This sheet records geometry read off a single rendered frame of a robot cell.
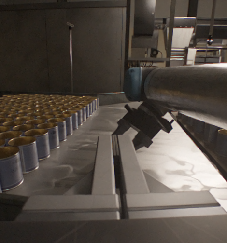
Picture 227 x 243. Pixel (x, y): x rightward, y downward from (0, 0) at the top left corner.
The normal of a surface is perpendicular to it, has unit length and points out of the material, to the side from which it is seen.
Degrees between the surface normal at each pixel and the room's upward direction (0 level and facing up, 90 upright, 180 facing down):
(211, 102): 95
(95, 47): 90
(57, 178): 0
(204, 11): 90
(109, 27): 90
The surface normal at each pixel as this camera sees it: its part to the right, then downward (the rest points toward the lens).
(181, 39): -0.12, 0.42
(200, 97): -0.97, 0.11
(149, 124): 0.33, 0.26
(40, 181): 0.03, -0.96
